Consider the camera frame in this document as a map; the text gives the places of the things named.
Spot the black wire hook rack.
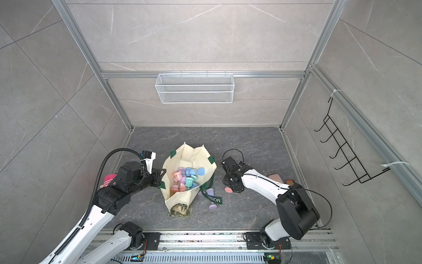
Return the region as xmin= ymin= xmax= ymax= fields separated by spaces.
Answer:
xmin=314 ymin=98 xmax=391 ymax=187

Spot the purple hourglass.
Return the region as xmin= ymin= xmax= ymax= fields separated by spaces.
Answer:
xmin=206 ymin=188 xmax=214 ymax=196

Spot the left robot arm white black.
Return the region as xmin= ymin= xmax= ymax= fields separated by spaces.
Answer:
xmin=42 ymin=148 xmax=166 ymax=264

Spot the white wire mesh basket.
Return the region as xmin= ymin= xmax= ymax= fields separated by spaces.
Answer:
xmin=155 ymin=73 xmax=235 ymax=104

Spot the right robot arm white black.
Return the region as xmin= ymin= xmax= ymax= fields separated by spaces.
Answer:
xmin=221 ymin=157 xmax=320 ymax=248

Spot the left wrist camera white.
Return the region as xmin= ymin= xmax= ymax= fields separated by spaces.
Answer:
xmin=141 ymin=150 xmax=156 ymax=174

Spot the teal hourglass pile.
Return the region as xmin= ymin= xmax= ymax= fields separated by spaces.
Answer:
xmin=185 ymin=175 xmax=198 ymax=189

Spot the cream canvas tote bag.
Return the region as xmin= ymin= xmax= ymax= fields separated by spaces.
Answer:
xmin=160 ymin=143 xmax=217 ymax=212

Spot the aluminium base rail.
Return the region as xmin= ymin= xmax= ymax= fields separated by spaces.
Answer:
xmin=67 ymin=230 xmax=340 ymax=264

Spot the blue hourglass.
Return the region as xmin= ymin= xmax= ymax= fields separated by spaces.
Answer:
xmin=185 ymin=167 xmax=206 ymax=177

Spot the pink hourglass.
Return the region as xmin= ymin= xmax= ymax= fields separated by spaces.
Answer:
xmin=173 ymin=171 xmax=183 ymax=182

